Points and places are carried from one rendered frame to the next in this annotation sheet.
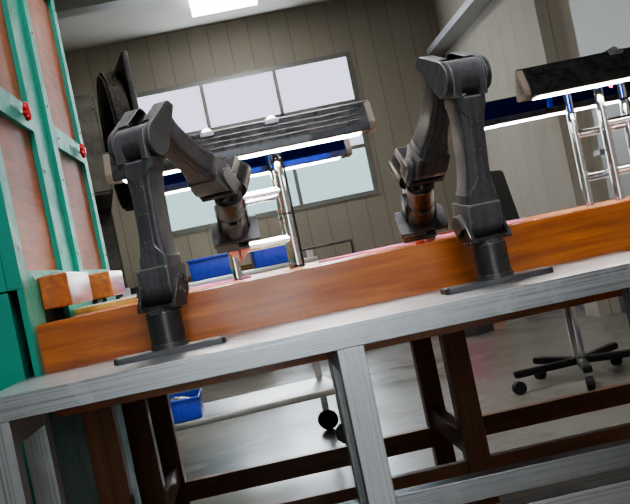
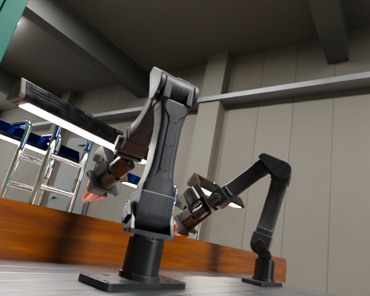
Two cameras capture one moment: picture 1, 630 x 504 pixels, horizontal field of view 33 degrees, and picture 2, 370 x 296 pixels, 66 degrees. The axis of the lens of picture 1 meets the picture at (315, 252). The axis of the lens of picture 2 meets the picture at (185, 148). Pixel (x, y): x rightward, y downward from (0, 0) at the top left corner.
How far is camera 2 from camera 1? 1.68 m
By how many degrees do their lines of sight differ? 51
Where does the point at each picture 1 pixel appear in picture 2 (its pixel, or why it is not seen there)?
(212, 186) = (139, 150)
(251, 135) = (110, 131)
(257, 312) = not seen: hidden behind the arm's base
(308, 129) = not seen: hidden behind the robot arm
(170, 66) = not seen: outside the picture
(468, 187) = (272, 227)
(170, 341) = (155, 275)
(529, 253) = (226, 262)
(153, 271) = (160, 197)
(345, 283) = (172, 250)
